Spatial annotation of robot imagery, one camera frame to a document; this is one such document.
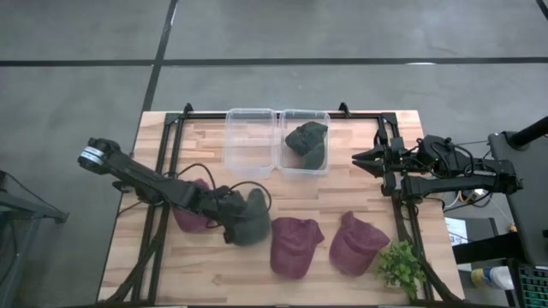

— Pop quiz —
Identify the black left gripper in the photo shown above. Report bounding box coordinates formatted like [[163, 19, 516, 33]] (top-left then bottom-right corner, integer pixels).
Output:
[[209, 189, 250, 246]]

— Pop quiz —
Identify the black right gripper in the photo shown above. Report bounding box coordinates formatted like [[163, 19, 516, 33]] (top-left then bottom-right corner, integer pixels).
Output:
[[351, 127, 420, 198]]

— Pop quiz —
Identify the dark green cap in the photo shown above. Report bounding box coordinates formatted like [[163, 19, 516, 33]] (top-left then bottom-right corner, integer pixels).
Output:
[[230, 187, 273, 248], [284, 121, 330, 171]]

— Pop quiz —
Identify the maroon cap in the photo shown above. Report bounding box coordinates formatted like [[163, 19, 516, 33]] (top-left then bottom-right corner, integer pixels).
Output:
[[170, 178, 215, 234], [328, 210, 391, 277], [270, 216, 326, 280]]

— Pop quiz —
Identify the clear plastic bin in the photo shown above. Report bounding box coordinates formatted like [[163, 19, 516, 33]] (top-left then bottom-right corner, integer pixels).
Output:
[[222, 107, 278, 180], [277, 109, 333, 179]]

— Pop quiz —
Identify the white paper sheet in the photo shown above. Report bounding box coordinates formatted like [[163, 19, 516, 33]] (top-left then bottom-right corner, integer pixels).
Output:
[[444, 216, 470, 246]]

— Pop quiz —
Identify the green artificial plant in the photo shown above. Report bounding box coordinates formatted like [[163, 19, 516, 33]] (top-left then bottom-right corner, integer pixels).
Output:
[[374, 239, 427, 300]]

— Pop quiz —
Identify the black flat bar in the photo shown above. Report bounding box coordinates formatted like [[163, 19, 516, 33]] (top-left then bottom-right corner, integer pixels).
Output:
[[452, 233, 526, 264]]

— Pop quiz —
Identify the black pole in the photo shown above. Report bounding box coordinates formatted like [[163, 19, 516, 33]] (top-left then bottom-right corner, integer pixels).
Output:
[[509, 115, 548, 149]]

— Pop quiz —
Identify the dark grey cabinet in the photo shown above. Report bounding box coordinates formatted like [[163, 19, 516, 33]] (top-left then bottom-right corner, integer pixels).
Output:
[[487, 130, 548, 266]]

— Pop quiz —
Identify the white and yellow bottle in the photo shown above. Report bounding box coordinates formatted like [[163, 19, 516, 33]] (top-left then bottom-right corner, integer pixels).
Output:
[[470, 265, 515, 291]]

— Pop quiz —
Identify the black metal cart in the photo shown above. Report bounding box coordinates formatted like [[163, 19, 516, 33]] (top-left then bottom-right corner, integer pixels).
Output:
[[0, 169, 70, 308]]

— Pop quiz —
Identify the backlit keyboard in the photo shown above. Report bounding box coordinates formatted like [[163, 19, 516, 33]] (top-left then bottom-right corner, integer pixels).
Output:
[[517, 264, 548, 308]]

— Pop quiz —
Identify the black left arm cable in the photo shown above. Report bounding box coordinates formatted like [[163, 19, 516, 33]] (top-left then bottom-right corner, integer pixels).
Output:
[[173, 162, 273, 213]]

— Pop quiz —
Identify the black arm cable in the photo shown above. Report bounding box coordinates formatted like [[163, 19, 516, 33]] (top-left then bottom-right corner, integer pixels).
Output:
[[173, 162, 273, 213], [421, 135, 475, 177]]

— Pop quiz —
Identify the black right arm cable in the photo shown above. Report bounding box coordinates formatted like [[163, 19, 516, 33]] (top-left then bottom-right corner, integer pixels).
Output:
[[421, 135, 475, 177]]

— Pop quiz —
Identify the black metal table frame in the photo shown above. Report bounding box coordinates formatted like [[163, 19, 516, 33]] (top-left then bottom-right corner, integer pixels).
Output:
[[102, 101, 466, 307]]

